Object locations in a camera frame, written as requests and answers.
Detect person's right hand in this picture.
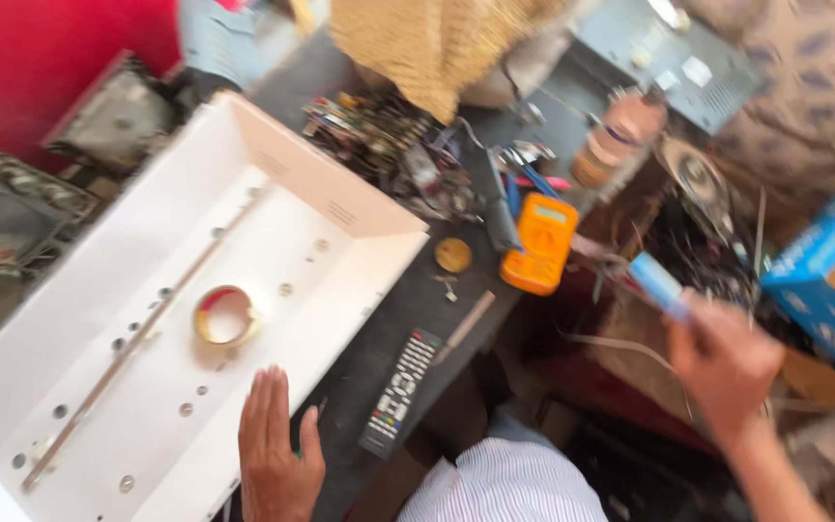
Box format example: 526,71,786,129
665,289,786,445

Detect person's left hand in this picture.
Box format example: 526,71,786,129
238,366,326,522

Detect blue handled soldering iron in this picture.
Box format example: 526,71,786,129
628,251,691,320

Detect white television back panel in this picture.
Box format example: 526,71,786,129
0,90,431,522

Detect blue cardboard box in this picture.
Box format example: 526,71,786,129
760,185,835,400

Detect black remote control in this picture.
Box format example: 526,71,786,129
358,328,445,461

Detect roll of clear tape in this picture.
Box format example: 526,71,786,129
193,285,262,348

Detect led backlight strip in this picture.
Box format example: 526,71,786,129
20,190,266,494

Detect round speaker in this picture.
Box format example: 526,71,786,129
660,136,734,240

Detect orange multimeter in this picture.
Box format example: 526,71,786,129
499,192,579,297

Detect grey metal rod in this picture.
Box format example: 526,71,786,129
432,290,497,367

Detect person's striped shirt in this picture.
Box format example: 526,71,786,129
397,436,608,522

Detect roll of brown tape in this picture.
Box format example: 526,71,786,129
571,90,668,191

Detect round brass tin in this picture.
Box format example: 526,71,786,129
435,237,474,274

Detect patterned fabric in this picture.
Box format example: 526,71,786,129
678,0,835,193

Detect grey metal electronics box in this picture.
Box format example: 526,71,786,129
570,0,765,137

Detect heap of circuit boards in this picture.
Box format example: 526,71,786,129
300,90,487,224

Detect dusty circuit board chassis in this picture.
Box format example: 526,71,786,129
0,150,101,292

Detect dusty electronics chassis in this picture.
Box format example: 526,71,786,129
42,51,181,175

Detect blue handled pliers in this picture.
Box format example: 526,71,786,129
499,141,563,218

